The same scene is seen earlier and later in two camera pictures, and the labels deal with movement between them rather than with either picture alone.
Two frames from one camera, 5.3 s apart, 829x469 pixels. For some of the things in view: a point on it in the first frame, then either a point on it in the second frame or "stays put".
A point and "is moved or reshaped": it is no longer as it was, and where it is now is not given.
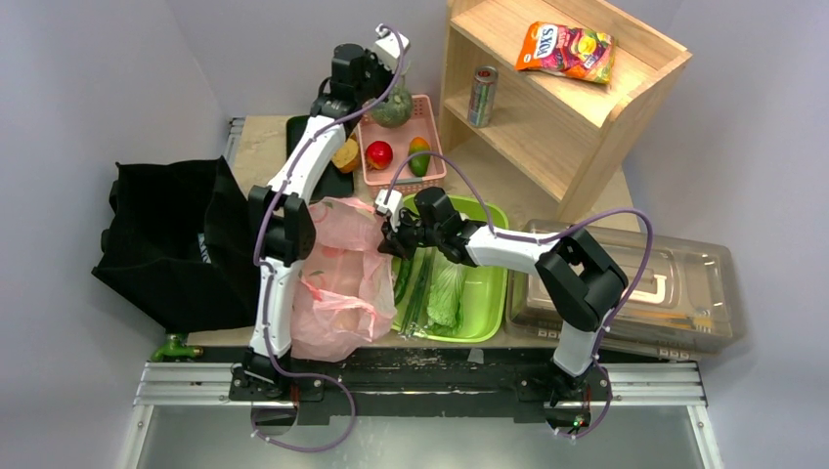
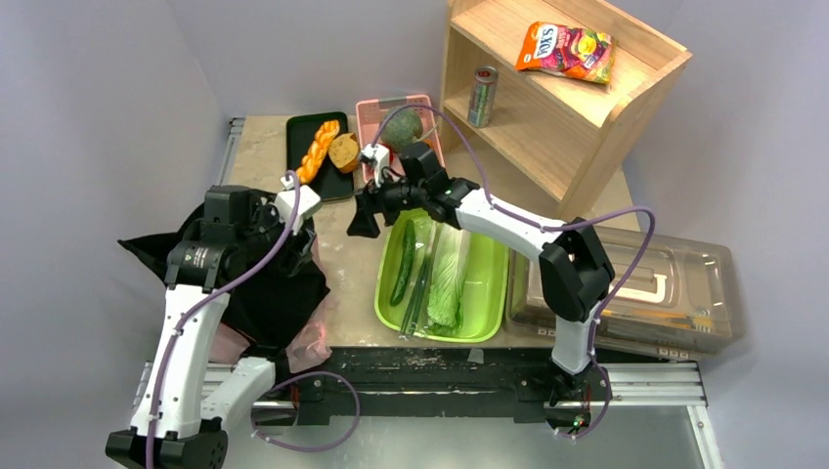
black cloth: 181,245 is moved or reshaped
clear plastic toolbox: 684,298 stays put
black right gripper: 399,234 to 373,199
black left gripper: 370,61 to 271,213
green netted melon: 395,109 to 401,127
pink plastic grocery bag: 344,295 to 230,345
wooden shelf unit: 545,94 stays put
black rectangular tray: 331,185 stays put
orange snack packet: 567,51 stays put
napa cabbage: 444,310 stays put
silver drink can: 482,96 stays put
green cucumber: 402,275 stays put
